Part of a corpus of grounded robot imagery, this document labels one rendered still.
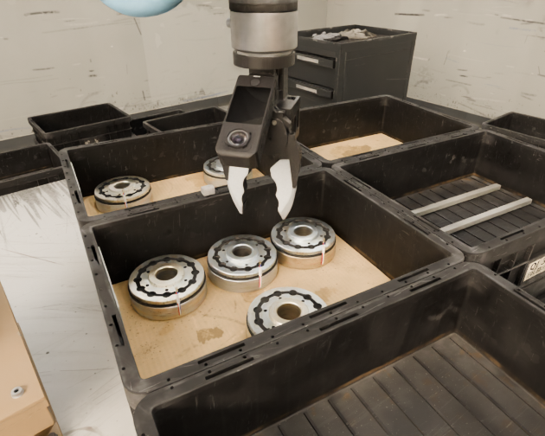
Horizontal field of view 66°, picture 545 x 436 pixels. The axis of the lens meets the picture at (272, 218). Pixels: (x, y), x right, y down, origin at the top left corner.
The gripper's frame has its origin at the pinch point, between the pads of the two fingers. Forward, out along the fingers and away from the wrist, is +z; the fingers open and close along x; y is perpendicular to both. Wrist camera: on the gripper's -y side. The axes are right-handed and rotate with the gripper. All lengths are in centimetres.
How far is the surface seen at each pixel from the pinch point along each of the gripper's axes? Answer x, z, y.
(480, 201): -35.2, 11.1, 32.1
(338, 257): -10.6, 11.0, 7.0
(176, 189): 24.4, 11.0, 22.2
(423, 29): -44, 24, 382
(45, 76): 229, 45, 223
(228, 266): 3.9, 7.8, -3.2
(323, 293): -9.6, 11.0, -2.0
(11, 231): 64, 24, 16
